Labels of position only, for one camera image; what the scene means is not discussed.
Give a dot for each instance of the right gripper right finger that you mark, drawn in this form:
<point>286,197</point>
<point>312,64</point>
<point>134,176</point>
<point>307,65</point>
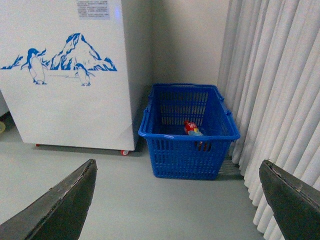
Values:
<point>295,204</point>

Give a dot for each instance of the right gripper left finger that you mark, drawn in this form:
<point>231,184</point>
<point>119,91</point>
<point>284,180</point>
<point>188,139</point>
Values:
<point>60,213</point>

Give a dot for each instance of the red label drink bottle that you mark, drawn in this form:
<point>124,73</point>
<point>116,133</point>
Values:
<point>191,128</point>

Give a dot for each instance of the red freezer caster wheel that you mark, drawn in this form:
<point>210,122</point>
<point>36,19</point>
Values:
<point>124,152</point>

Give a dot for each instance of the blue plastic shopping basket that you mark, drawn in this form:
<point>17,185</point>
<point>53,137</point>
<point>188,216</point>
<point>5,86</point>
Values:
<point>173,153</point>

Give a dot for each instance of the white chest freezer blue trim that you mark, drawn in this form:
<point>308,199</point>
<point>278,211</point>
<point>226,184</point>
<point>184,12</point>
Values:
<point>73,72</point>

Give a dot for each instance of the white vertical blind curtain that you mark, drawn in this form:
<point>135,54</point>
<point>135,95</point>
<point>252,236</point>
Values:
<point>270,77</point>

